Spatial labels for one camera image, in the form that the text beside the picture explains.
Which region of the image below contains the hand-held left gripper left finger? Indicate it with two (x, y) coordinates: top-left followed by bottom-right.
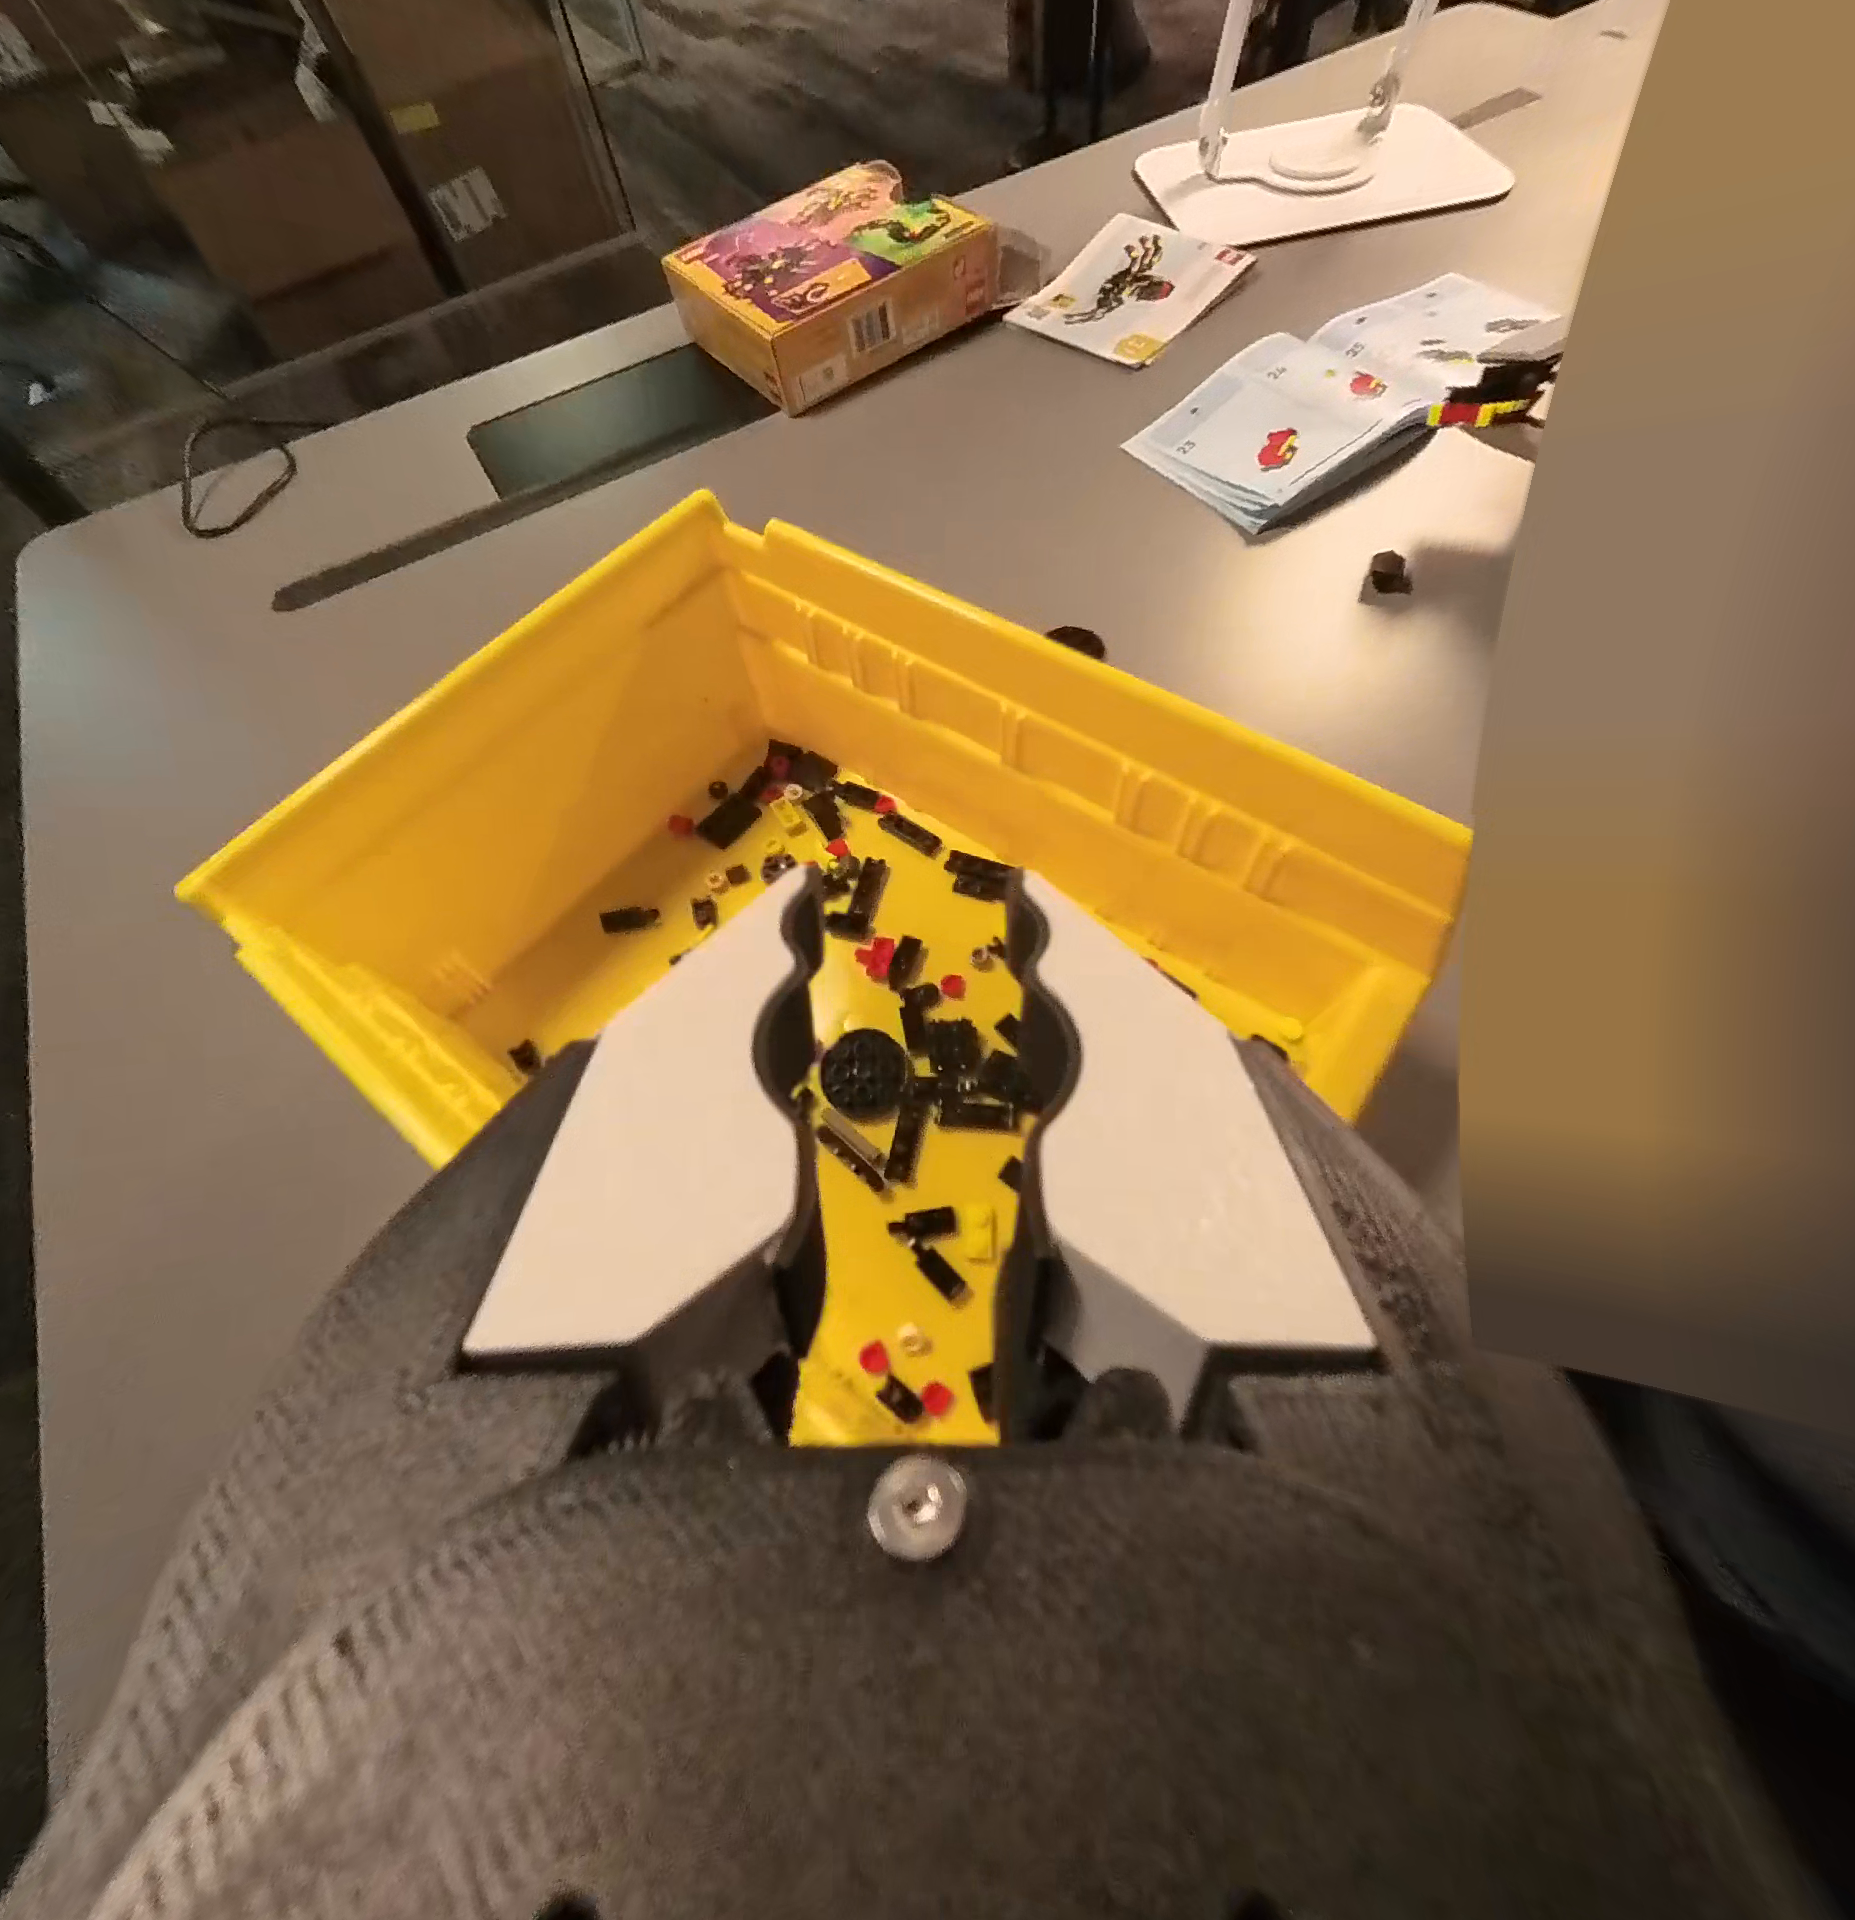
(460, 868), (828, 1373)

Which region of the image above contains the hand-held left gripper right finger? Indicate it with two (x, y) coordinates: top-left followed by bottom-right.
(1001, 875), (1381, 1373)

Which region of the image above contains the pile of lego pieces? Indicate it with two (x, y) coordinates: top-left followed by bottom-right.
(598, 739), (1070, 1426)

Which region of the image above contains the yellow plastic bin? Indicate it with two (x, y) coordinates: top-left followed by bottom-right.
(173, 485), (1474, 1449)

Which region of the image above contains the long black red lego tail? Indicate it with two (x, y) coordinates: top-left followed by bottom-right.
(1428, 347), (1563, 438)

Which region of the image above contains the orange cardboard lego box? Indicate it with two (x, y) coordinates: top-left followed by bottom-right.
(661, 155), (1003, 416)

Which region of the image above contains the open instruction booklet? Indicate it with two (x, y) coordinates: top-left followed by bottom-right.
(1121, 272), (1563, 537)

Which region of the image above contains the closed instruction booklet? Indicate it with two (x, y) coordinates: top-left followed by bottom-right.
(1001, 215), (1260, 368)

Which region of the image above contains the pile of cardboard boxes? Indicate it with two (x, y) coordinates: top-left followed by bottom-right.
(0, 0), (623, 361)

